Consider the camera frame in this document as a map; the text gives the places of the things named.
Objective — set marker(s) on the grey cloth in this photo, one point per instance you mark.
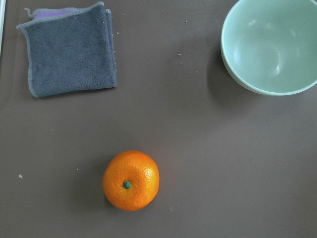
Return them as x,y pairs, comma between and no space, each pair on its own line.
69,49

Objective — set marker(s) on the cream rabbit tray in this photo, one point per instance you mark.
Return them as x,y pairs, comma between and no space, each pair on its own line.
2,17

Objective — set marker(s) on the orange fruit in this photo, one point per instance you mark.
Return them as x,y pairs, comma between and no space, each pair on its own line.
131,180

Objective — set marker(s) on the green bowl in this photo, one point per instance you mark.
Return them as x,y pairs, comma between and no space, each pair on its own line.
270,46

